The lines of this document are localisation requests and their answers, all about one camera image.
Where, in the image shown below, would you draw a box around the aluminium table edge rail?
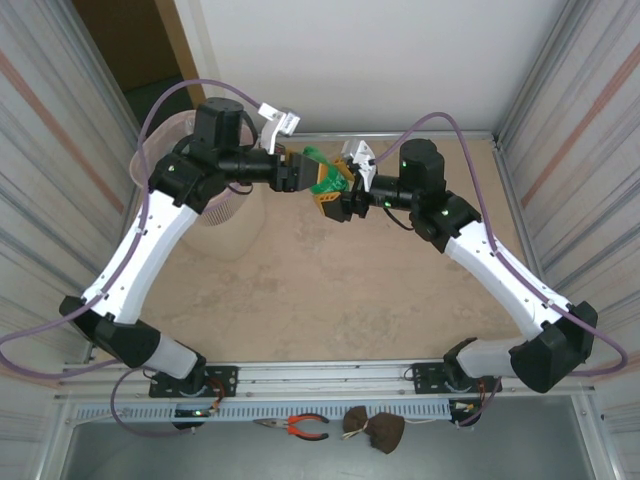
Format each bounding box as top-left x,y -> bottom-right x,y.
289,130 -> 501,145

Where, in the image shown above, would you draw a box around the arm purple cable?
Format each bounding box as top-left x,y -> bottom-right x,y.
372,112 -> 629,376
0,78 -> 264,439

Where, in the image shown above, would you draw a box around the brown cloth bundle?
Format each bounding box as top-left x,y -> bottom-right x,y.
342,405 -> 407,455

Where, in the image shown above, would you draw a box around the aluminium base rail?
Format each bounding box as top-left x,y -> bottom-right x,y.
59,360 -> 556,401

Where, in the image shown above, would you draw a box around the grey metal shelf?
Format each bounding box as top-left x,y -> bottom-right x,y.
59,399 -> 609,480

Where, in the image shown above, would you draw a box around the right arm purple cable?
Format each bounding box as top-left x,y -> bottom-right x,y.
372,112 -> 629,376

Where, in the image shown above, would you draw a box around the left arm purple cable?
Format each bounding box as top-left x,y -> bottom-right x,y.
0,78 -> 264,439

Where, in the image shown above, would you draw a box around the orange handled pliers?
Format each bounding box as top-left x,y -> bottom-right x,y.
252,413 -> 331,442

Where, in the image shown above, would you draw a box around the green Sprite bottle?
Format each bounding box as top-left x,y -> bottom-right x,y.
302,145 -> 351,197

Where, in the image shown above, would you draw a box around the beige ribbed waste bin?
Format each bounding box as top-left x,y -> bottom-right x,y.
179,189 -> 266,261

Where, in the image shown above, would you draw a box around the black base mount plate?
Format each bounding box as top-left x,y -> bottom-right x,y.
410,362 -> 504,396
148,365 -> 239,399

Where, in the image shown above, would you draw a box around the brown wooden door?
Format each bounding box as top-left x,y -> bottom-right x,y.
72,0 -> 207,101

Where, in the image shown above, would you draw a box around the slotted cable duct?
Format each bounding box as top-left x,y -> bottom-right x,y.
64,399 -> 454,424

